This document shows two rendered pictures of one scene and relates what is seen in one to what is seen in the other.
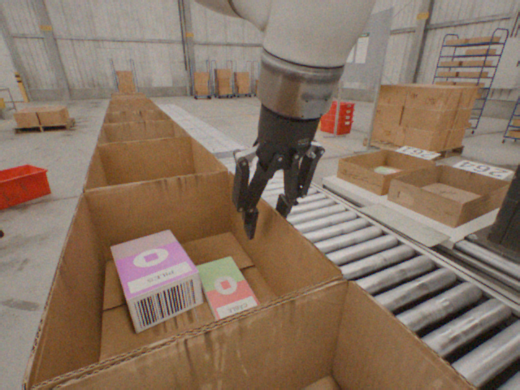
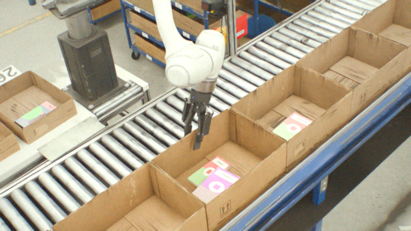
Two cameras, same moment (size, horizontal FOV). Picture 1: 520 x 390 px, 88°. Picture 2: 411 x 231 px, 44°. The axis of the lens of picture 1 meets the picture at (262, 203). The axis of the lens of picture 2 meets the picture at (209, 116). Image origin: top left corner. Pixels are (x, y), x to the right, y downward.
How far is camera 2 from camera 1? 1.86 m
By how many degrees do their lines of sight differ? 83
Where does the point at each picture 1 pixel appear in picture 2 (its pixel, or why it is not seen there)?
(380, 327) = (239, 104)
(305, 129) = not seen: hidden behind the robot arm
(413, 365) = (246, 101)
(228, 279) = (205, 172)
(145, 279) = (230, 180)
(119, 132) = not seen: outside the picture
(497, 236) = (95, 96)
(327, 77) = not seen: hidden behind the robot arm
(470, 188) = (10, 94)
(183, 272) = (221, 170)
